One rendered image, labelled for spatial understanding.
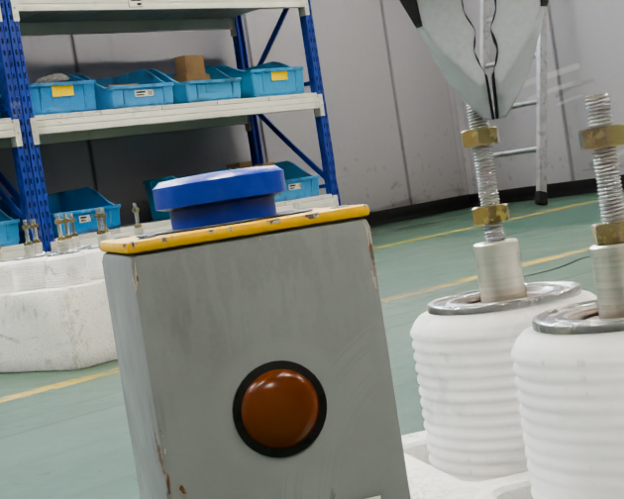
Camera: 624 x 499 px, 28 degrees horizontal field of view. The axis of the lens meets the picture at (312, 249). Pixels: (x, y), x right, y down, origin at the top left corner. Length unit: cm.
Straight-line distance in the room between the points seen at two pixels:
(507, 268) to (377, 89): 741
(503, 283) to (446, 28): 13
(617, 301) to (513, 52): 15
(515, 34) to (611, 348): 19
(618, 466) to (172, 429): 20
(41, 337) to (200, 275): 248
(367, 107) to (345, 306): 757
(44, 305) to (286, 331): 245
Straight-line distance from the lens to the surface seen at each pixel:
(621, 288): 50
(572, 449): 48
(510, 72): 60
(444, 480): 58
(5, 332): 291
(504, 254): 61
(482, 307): 58
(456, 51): 60
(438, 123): 840
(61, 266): 279
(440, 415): 60
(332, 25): 781
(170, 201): 36
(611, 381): 47
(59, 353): 278
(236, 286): 34
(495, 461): 59
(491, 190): 61
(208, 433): 34
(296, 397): 35
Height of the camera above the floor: 32
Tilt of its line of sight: 3 degrees down
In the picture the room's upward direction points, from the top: 9 degrees counter-clockwise
